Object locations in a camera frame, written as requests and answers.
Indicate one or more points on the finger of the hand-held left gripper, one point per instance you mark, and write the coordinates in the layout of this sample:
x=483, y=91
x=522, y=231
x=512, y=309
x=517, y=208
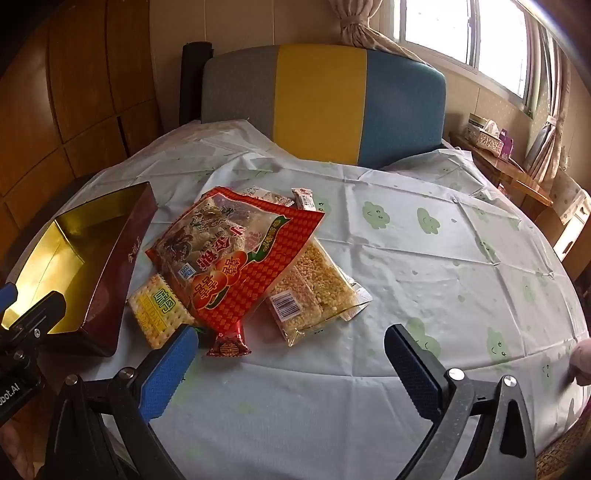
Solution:
x=7, y=295
x=41, y=311

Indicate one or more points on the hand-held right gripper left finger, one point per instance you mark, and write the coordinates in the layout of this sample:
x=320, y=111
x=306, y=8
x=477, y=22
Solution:
x=171, y=369

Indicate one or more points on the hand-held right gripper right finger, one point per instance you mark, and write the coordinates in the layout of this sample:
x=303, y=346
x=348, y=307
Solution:
x=408, y=369

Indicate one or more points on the yellow cracker packet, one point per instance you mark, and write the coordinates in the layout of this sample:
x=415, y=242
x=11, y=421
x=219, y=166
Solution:
x=152, y=318

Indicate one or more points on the red candy with gold emblem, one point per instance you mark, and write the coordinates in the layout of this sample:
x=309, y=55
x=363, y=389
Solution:
x=228, y=346

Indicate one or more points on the red box with gold inside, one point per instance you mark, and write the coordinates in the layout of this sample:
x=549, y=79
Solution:
x=115, y=277

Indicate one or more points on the clear puffed rice packet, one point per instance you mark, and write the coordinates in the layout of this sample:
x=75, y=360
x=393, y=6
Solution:
x=309, y=286

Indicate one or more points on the large red checkered snack bag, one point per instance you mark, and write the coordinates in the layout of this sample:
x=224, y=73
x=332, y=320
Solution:
x=258, y=258

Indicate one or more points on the beige white snack packet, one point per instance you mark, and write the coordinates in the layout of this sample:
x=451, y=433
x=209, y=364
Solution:
x=268, y=196

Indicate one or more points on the white red snack packet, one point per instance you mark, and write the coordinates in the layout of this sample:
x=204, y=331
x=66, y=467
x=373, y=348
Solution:
x=304, y=199

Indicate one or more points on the white tablecloth with green clouds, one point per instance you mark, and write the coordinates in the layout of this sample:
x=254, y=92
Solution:
x=415, y=258

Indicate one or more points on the pale pink rounded object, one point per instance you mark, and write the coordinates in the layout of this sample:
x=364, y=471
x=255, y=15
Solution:
x=582, y=364

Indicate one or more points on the woven brown mat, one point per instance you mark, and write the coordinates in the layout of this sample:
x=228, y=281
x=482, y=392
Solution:
x=563, y=454

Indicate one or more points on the wooden side table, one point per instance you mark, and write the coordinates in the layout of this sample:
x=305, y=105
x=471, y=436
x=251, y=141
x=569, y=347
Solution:
x=508, y=175

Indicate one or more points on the white side cabinet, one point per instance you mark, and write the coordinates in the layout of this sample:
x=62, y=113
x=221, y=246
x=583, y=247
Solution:
x=572, y=217

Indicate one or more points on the wooden wardrobe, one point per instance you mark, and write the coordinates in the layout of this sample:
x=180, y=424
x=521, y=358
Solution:
x=78, y=69

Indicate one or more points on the purple box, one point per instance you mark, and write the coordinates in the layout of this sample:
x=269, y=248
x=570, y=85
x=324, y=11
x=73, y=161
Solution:
x=508, y=145

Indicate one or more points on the woven tissue box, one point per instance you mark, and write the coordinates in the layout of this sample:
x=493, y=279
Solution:
x=485, y=134

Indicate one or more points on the beige curtain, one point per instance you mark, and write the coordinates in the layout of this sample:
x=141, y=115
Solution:
x=551, y=138
x=355, y=32

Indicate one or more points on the grey yellow blue chair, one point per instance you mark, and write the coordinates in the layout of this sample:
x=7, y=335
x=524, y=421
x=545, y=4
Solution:
x=318, y=101

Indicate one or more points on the window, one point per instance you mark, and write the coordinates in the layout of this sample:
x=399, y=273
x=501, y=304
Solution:
x=461, y=32

